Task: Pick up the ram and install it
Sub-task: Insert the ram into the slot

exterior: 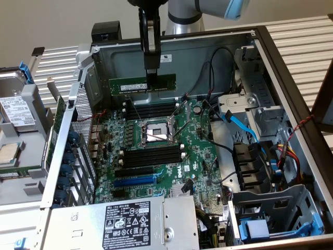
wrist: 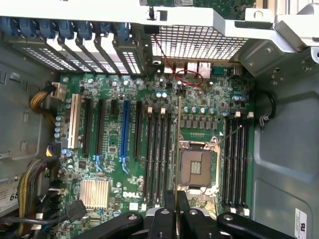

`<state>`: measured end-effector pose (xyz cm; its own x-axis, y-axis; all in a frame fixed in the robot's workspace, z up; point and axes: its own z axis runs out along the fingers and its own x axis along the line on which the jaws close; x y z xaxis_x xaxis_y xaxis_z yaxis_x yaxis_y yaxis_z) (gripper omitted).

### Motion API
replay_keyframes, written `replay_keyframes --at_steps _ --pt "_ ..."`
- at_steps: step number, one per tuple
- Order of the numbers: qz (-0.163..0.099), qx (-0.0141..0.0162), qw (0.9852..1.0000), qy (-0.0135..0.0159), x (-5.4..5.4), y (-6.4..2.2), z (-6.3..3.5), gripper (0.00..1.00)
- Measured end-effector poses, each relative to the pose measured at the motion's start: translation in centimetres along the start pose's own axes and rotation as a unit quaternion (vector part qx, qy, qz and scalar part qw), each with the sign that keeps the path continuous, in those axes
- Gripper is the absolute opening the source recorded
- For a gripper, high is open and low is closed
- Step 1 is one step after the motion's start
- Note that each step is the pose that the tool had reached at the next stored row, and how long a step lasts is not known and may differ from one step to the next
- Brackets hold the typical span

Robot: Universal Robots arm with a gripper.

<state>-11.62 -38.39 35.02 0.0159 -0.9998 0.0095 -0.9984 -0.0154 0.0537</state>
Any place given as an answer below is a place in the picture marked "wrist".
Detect silver chipset heatsink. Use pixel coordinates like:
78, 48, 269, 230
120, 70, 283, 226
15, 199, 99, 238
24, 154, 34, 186
79, 179, 110, 209

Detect white expansion slot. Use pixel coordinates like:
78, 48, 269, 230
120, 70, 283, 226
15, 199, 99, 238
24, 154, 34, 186
67, 93, 82, 150

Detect green graphics card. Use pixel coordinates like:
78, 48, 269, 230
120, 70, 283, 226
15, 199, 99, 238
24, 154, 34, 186
146, 0, 259, 19

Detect black data wire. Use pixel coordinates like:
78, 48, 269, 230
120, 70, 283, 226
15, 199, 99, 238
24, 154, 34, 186
0, 199, 88, 225

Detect black looped wire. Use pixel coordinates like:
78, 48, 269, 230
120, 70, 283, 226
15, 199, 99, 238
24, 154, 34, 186
251, 89, 277, 125

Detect blue slot retainer clip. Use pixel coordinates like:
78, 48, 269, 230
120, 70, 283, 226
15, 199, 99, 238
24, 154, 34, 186
0, 17, 18, 38
18, 18, 38, 38
58, 20, 76, 40
38, 19, 59, 39
99, 21, 112, 36
116, 22, 132, 47
77, 21, 97, 40

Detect silver power supply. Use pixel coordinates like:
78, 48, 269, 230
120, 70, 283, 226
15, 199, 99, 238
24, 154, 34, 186
0, 177, 20, 216

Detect green Dell motherboard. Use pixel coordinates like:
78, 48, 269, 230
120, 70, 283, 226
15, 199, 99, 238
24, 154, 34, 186
53, 72, 256, 239

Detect short black expansion slot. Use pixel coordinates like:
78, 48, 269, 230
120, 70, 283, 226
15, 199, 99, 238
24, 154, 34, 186
110, 99, 119, 117

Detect long black expansion slot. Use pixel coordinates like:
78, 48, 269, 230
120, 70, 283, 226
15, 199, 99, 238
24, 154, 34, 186
134, 101, 144, 159
83, 98, 92, 157
95, 99, 106, 155

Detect red black twisted wire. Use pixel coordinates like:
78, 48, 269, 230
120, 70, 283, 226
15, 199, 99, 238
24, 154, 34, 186
153, 34, 204, 88

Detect open grey PC case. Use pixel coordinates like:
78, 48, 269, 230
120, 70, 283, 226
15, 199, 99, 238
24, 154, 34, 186
0, 0, 319, 239

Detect thin steel locking lever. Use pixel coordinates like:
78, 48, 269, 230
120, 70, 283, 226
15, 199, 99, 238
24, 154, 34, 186
217, 125, 243, 145

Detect CPU socket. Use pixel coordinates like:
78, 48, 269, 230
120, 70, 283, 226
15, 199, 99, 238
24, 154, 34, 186
178, 136, 221, 197

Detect steel socket cover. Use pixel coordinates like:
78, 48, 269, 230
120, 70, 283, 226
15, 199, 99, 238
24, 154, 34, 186
184, 185, 219, 203

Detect yellow black braided wires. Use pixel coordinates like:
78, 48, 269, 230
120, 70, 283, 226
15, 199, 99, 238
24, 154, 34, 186
17, 158, 52, 236
29, 83, 67, 123

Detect blue expansion slot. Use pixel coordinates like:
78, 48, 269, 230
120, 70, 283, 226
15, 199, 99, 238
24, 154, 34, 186
120, 99, 132, 158

